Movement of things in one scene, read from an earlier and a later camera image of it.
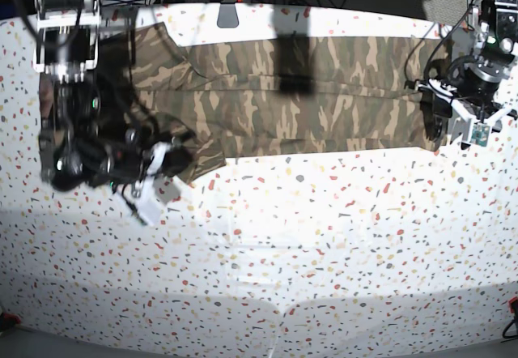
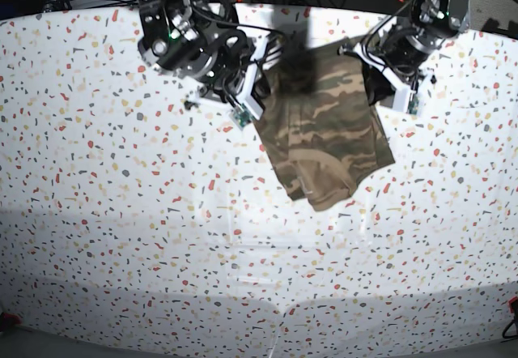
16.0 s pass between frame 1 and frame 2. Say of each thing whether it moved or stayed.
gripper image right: moved
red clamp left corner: stayed
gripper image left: moved
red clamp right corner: stayed
